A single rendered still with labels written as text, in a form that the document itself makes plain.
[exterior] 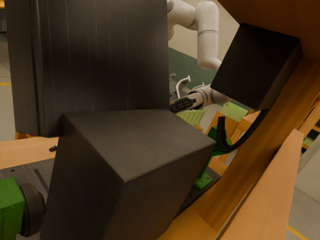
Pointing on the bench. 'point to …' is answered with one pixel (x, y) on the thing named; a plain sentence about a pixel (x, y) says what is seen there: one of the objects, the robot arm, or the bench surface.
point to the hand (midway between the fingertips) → (169, 110)
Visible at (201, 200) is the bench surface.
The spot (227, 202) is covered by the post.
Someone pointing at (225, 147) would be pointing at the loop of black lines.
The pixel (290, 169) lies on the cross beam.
